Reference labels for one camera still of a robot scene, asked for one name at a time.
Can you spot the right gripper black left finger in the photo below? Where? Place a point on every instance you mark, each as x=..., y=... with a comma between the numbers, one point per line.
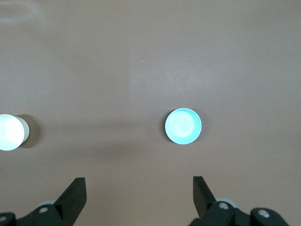
x=70, y=202

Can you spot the light blue bowl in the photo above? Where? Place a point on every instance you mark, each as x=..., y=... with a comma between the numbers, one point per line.
x=183, y=126

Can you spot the white bowl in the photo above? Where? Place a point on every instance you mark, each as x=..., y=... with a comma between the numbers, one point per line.
x=9, y=131

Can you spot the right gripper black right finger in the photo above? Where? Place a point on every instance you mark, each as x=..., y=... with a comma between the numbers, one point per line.
x=204, y=204

